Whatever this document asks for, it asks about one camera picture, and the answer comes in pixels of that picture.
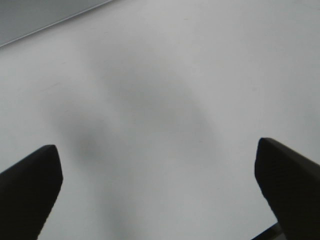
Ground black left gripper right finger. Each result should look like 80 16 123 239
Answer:
254 137 320 240

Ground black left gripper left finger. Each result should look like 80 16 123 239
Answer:
0 145 63 240

